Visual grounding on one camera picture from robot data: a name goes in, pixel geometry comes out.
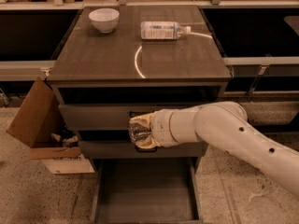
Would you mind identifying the top drawer with handle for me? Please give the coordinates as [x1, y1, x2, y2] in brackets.
[58, 101, 224, 132]

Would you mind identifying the drawer with handle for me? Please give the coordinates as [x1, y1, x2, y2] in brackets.
[58, 101, 224, 132]
[78, 141, 207, 159]

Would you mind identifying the middle drawer with handle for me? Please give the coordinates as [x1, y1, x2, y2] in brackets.
[78, 141, 207, 159]

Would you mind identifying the dark wooden drawer cabinet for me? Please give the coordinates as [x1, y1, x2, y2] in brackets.
[46, 5, 234, 224]

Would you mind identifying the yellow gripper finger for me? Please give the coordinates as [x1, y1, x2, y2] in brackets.
[129, 113, 153, 129]
[135, 135, 159, 149]

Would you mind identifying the open cardboard box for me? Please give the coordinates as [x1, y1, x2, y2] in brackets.
[7, 77, 94, 175]

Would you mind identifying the white ceramic bowl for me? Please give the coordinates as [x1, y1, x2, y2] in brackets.
[89, 8, 120, 33]

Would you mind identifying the labelled plastic bottle on counter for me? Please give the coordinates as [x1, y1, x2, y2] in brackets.
[140, 21, 192, 40]

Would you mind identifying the crinkled clear water bottle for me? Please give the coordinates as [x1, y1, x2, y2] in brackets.
[128, 123, 152, 144]

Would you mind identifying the open bottom drawer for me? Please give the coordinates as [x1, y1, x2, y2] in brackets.
[92, 158, 203, 224]

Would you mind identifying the crumpled trash in box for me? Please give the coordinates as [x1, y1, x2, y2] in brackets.
[51, 133, 78, 147]

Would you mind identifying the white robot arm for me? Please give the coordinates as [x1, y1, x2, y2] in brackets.
[128, 102, 299, 197]

